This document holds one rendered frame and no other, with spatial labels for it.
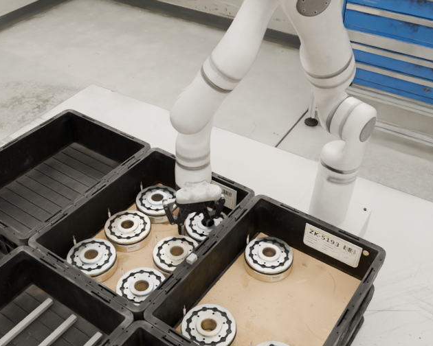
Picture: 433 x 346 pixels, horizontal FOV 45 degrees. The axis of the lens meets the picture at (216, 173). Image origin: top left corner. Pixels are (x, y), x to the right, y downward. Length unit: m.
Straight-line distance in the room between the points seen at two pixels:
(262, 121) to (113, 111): 1.38
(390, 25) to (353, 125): 1.65
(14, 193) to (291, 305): 0.73
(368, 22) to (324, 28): 1.91
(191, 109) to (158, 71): 2.67
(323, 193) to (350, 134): 0.19
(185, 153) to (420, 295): 0.67
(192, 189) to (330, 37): 0.39
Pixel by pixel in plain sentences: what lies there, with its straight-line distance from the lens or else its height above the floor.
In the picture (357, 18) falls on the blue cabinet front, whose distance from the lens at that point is 2.78.
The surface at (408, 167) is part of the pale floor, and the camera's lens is 2.92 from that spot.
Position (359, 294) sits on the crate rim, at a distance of 1.01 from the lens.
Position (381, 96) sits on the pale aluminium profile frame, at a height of 0.30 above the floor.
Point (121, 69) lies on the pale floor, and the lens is 3.65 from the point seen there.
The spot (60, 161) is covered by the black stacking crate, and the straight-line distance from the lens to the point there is 1.46.
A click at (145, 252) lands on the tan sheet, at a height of 0.83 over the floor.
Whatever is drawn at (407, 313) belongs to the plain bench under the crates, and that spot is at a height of 0.70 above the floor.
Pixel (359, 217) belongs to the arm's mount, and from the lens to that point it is 1.36.
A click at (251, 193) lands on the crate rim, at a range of 1.16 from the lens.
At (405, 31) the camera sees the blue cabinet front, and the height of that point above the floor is 0.66.
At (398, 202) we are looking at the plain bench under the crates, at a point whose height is 0.70.
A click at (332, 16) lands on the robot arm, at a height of 1.38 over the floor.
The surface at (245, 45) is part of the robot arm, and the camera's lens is 0.88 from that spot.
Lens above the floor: 1.69
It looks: 39 degrees down
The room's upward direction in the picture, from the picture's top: 1 degrees clockwise
